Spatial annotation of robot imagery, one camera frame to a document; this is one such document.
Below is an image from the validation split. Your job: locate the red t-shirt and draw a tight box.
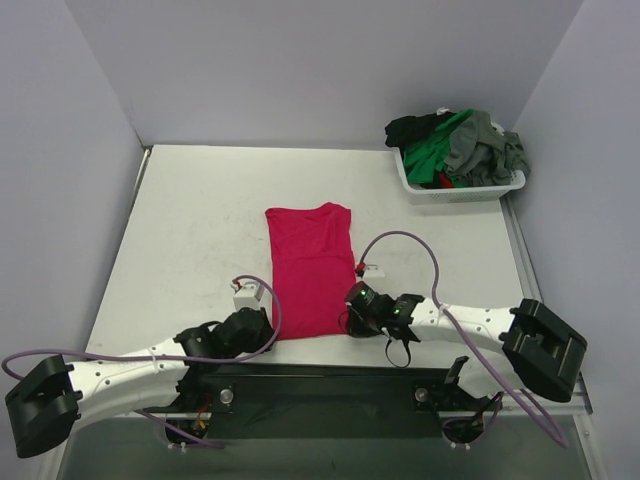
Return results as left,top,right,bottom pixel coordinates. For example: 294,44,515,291
265,203,355,340

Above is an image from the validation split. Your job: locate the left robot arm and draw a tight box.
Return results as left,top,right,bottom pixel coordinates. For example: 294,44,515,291
5,307,279,459

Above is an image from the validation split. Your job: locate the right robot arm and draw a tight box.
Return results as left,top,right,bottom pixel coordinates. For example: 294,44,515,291
345,281,588,403

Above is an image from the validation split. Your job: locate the red garment in basket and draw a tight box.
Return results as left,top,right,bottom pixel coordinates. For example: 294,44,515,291
419,172,466,190

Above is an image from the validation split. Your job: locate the white plastic laundry basket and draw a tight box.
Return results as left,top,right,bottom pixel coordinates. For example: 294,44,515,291
392,118,529,206

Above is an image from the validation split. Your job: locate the green t-shirt in basket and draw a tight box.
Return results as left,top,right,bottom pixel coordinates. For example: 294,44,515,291
403,109,474,185

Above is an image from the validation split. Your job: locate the black t-shirt in basket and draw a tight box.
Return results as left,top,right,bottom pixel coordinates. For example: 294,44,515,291
385,112,454,149

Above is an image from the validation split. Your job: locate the grey t-shirt in basket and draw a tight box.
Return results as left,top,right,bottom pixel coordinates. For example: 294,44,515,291
444,110,531,187

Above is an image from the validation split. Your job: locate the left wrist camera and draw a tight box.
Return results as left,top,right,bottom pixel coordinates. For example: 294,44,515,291
231,281,264,312

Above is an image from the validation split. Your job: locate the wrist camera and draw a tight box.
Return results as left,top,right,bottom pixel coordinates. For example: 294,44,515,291
355,262,386,281
231,281,264,312

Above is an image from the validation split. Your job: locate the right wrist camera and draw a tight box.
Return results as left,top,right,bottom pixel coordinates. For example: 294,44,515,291
355,262,386,281

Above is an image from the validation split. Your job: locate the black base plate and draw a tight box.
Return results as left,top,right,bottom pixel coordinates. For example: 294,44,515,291
150,363,497,440

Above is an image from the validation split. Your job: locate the aluminium frame rail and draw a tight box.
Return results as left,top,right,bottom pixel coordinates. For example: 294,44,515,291
501,374,593,416

